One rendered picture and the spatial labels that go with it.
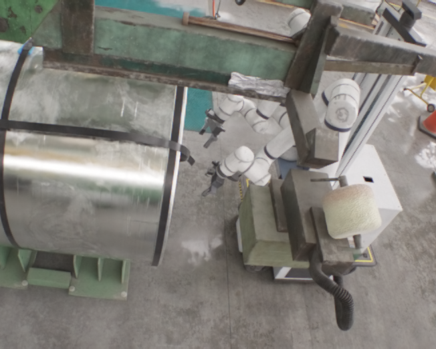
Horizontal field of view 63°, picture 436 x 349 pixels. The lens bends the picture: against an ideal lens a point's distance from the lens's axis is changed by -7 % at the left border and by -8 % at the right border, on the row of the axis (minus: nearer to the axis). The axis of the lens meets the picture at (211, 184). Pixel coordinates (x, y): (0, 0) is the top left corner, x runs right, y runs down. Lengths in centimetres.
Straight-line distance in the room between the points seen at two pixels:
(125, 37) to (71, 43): 14
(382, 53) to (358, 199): 45
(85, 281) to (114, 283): 18
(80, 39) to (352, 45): 67
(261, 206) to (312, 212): 16
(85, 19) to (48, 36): 12
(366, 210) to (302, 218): 14
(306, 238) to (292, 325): 189
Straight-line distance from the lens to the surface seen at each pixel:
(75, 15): 100
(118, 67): 106
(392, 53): 111
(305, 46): 103
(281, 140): 185
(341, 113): 152
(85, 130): 148
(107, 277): 253
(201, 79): 106
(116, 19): 100
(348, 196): 78
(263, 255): 95
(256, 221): 92
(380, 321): 302
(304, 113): 98
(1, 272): 264
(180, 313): 249
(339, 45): 99
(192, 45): 100
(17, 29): 109
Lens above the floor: 228
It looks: 47 degrees down
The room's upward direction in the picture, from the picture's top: 18 degrees clockwise
